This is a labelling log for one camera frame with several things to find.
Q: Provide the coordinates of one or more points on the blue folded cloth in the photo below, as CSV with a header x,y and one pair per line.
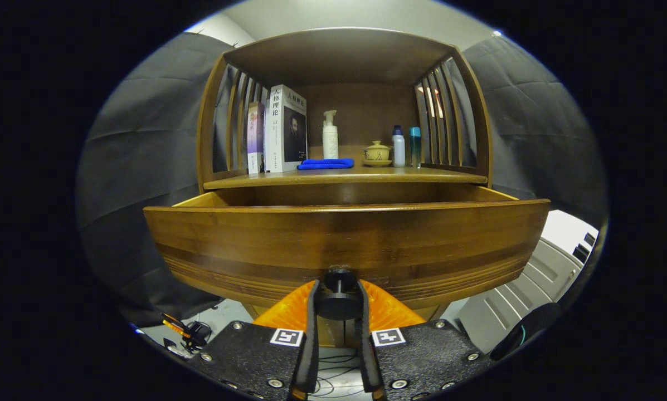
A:
x,y
325,164

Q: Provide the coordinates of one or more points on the brown wooden drawer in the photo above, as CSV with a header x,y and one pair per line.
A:
x,y
344,234

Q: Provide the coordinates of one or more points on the purple book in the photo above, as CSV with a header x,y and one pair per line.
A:
x,y
255,136

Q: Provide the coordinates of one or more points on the yellow saucer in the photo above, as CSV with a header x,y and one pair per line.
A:
x,y
377,163

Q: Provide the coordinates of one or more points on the orange and black tool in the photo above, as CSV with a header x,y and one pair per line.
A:
x,y
185,331

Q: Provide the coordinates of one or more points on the white pump bottle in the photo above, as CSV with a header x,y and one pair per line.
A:
x,y
330,142

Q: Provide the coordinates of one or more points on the wooden countertop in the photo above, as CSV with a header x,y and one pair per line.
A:
x,y
366,175

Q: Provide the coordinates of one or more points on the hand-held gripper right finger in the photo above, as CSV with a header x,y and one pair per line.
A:
x,y
365,345

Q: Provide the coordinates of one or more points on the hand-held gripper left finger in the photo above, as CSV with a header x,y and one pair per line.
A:
x,y
311,345

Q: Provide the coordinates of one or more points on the grey white-topped drawer unit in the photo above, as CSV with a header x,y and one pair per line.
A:
x,y
534,278

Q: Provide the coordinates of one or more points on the yellow lidded teacup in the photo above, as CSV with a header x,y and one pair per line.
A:
x,y
377,150

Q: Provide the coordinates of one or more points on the black drawer knob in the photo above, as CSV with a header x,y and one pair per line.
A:
x,y
339,303

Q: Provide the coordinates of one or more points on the brown wooden cabinet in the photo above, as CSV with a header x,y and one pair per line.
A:
x,y
339,55

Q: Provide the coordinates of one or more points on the white bottle with blue cap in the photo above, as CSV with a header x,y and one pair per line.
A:
x,y
399,147

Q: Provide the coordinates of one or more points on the white book with portrait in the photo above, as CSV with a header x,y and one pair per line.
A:
x,y
286,128

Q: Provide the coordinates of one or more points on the teal bottle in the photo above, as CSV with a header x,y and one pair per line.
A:
x,y
415,145

